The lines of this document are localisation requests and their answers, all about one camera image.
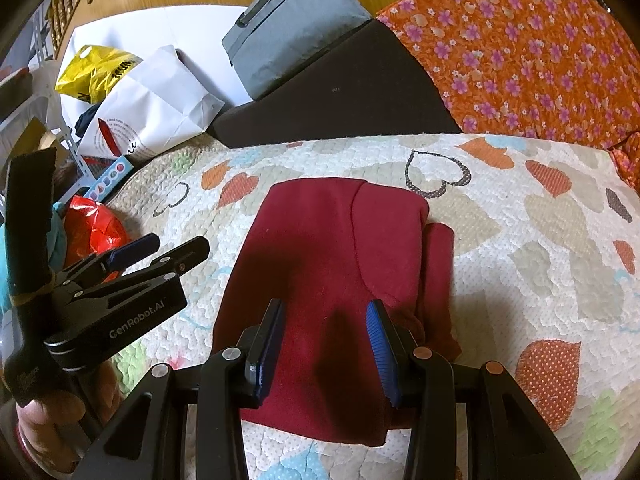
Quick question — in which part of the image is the teal cloth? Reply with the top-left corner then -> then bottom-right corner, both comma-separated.
0,202 -> 68,311

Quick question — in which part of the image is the orange floral blanket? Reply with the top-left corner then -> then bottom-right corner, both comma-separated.
376,0 -> 640,191

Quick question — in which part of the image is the red plastic bag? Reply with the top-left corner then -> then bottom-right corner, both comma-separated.
64,195 -> 132,281

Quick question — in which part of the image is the dark blue cloth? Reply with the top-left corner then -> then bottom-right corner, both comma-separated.
75,104 -> 108,137

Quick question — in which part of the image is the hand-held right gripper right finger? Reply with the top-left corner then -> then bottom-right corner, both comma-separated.
366,300 -> 583,480

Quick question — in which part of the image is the grey bag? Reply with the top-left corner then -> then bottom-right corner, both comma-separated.
221,0 -> 373,107

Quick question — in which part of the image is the white metal rack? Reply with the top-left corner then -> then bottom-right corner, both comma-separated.
0,10 -> 83,181

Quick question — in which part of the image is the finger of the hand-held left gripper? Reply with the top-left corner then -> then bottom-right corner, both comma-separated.
65,233 -> 162,282
145,236 -> 211,276

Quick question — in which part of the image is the person's left hand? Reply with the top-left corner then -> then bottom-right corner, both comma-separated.
15,360 -> 126,461

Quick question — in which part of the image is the yellow plastic bag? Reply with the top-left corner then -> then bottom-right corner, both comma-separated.
55,45 -> 143,103

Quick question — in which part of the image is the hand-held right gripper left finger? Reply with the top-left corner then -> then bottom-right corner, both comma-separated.
70,299 -> 287,480

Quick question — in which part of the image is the black cushion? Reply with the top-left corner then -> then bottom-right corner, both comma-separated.
207,19 -> 463,150

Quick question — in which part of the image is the dark red garment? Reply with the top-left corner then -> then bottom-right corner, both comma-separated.
212,178 -> 462,448

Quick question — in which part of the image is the white board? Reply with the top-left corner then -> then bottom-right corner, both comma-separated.
50,6 -> 256,141

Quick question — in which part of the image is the white paper bag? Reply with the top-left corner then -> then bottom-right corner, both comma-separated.
79,45 -> 226,166

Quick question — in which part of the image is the colourful dotted box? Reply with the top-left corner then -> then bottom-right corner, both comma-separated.
82,156 -> 133,201

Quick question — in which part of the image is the heart print quilt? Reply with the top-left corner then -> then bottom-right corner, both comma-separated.
107,132 -> 640,480

